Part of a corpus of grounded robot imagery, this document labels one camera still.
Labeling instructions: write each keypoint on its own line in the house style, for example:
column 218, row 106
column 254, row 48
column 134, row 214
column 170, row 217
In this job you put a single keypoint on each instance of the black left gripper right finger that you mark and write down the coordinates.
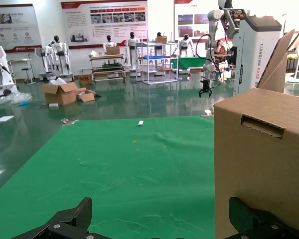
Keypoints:
column 254, row 221

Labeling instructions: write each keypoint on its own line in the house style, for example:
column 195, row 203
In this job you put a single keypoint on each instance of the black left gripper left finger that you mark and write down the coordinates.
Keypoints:
column 69, row 219

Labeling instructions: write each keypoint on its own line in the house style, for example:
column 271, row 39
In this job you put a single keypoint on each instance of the white distant robot arm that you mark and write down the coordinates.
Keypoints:
column 213, row 30

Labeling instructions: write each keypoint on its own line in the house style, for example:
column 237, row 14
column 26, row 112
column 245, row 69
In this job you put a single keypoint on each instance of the brown cardboard mailer box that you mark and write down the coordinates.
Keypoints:
column 264, row 174

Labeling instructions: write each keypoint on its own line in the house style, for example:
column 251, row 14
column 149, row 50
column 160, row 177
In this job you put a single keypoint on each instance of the blurred cardboard flap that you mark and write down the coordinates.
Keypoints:
column 127, row 174

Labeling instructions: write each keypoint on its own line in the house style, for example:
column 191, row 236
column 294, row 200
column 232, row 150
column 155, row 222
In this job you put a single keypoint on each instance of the white foam block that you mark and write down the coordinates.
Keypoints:
column 54, row 105

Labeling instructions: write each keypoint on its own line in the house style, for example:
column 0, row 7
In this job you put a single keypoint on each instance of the small white label strip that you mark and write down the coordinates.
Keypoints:
column 140, row 123

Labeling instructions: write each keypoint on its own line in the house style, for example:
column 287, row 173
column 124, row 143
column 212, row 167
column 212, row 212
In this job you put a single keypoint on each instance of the white foam board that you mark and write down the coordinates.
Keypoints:
column 3, row 119

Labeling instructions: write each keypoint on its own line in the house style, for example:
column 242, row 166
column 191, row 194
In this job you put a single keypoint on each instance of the large open cardboard carton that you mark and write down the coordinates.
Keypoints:
column 62, row 95

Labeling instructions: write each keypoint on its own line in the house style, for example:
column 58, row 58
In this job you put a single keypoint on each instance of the small open cardboard carton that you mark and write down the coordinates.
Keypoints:
column 87, row 95

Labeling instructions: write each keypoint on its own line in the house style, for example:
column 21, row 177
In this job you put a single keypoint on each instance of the clear plastic wrap pile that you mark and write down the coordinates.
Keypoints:
column 7, row 98

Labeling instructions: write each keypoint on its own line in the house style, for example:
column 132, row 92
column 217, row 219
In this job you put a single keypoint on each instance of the printed cardboard carton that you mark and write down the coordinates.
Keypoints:
column 86, row 80

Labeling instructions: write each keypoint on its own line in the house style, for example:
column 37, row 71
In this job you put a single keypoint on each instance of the distant robot black gripper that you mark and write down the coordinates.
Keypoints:
column 205, row 88

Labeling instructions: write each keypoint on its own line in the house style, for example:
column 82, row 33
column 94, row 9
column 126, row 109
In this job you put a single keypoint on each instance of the black stool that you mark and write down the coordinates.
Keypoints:
column 27, row 71

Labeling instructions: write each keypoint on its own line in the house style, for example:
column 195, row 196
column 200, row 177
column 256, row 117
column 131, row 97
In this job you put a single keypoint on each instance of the metal trolley cart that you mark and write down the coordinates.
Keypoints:
column 107, row 67

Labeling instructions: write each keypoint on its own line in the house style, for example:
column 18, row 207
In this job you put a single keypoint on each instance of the white wheeled robot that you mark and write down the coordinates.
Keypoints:
column 0, row 74

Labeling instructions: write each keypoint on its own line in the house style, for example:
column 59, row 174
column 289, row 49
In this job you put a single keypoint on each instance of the grey metal table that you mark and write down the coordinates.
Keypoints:
column 20, row 60

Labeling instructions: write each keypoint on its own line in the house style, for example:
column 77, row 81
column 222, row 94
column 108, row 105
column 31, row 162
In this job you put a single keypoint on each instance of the white tower robot with lettering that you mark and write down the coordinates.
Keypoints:
column 259, row 49

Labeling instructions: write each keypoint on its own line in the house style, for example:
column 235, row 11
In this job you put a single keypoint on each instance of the table with green cover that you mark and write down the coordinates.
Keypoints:
column 189, row 62

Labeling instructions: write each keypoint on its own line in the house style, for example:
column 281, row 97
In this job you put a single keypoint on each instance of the closed cardboard carton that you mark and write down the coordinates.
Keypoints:
column 113, row 51
column 161, row 39

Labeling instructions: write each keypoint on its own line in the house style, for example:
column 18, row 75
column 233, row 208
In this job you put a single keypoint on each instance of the seated person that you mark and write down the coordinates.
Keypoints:
column 220, row 48

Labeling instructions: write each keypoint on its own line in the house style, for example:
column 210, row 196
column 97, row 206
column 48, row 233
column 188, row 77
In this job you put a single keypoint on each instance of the blue plastic bin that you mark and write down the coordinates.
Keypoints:
column 152, row 57

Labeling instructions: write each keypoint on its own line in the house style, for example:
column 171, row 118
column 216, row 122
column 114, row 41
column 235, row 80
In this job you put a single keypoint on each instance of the white metal shelf rack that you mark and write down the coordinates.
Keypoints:
column 157, row 43

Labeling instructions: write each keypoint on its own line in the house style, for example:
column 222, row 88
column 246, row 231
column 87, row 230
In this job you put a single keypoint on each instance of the wall poster with photo strip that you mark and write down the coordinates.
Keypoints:
column 104, row 25

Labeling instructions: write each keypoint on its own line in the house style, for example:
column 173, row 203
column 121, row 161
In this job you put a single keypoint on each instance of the wall poster with icons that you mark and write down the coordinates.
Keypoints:
column 15, row 25

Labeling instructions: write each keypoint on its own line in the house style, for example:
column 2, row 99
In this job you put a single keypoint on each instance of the wall poster with building photos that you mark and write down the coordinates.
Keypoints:
column 192, row 22

